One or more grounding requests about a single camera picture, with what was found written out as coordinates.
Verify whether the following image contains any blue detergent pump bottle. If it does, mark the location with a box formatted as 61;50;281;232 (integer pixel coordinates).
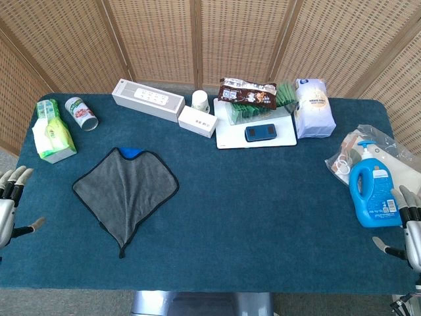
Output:
348;140;404;228

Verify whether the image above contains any white paper cup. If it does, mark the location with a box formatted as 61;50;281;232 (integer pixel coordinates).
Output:
191;90;211;115

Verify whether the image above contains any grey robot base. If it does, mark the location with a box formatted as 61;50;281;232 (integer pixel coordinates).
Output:
130;290;276;316

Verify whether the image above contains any long white power strip box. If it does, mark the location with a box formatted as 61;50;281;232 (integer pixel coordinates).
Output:
111;78;186;124

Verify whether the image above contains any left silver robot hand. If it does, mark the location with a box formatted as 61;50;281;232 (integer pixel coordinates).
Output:
0;165;47;250

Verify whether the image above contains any clear plastic bag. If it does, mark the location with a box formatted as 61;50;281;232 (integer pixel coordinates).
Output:
324;124;421;199

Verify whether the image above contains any white paper sack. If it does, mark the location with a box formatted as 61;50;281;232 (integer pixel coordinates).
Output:
293;78;337;140

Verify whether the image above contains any green tissue pack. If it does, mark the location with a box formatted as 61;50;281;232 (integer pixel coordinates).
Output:
32;98;78;165

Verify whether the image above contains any wooden woven folding screen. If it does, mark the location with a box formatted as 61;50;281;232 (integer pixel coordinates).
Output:
0;0;421;156

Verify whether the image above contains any grey and blue cloth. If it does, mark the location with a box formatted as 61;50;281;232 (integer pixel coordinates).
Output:
72;146;180;260

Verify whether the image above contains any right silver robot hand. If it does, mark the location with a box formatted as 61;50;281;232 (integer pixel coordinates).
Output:
372;184;421;271

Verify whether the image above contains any brown snack bag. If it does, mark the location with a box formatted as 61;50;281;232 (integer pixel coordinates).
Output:
218;77;279;111

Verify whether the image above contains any white and green can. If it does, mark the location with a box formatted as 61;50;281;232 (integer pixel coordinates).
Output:
64;97;99;132

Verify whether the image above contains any blue table cloth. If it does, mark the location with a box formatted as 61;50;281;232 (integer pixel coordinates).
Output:
0;93;421;295

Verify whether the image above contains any blue whiteboard eraser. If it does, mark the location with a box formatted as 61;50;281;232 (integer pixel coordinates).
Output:
244;124;278;143

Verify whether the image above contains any black cable bundle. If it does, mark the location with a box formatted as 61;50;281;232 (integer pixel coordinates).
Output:
389;285;421;316

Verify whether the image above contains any clear box of green sachets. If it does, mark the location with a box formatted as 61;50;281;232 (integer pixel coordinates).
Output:
226;81;297;126

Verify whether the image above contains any small white cardboard box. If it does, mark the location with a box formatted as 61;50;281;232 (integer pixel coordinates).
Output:
178;105;219;140

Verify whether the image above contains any white whiteboard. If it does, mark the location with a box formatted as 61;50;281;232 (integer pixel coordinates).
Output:
213;97;298;151

